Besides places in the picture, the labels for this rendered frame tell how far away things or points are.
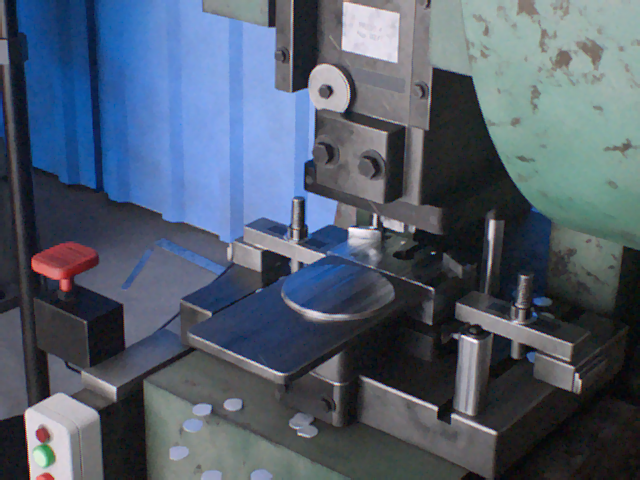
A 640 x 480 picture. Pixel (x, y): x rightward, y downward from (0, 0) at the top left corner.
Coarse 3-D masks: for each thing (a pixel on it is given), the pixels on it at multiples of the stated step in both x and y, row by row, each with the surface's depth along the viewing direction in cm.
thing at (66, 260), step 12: (48, 252) 151; (60, 252) 151; (72, 252) 151; (84, 252) 151; (96, 252) 151; (36, 264) 148; (48, 264) 148; (60, 264) 148; (72, 264) 148; (84, 264) 149; (96, 264) 150; (48, 276) 148; (60, 276) 147; (72, 276) 148; (72, 288) 151
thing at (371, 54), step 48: (336, 0) 131; (384, 0) 127; (336, 48) 133; (384, 48) 129; (336, 96) 133; (384, 96) 131; (336, 144) 133; (384, 144) 129; (432, 144) 131; (480, 144) 139; (384, 192) 131; (432, 192) 133
